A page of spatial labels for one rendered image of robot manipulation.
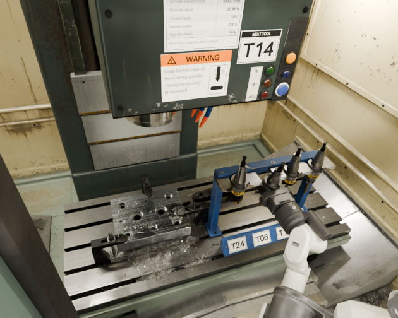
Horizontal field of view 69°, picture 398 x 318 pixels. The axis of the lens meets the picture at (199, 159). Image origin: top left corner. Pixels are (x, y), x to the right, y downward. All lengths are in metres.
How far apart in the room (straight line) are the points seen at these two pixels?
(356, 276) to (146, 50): 1.29
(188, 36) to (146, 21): 0.09
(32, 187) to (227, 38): 1.68
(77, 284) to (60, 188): 0.92
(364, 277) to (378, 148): 0.57
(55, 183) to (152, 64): 1.54
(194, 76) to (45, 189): 1.55
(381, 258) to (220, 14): 1.28
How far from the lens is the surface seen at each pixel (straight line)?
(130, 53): 0.60
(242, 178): 1.01
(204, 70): 0.65
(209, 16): 0.62
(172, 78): 0.64
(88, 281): 1.20
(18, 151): 2.01
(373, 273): 1.55
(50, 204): 1.94
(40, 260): 0.19
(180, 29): 0.61
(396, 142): 1.48
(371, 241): 1.61
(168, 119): 0.85
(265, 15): 0.68
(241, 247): 1.22
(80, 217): 1.38
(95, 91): 1.33
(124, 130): 1.44
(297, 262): 0.93
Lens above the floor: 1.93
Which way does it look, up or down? 40 degrees down
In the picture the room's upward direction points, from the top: 4 degrees clockwise
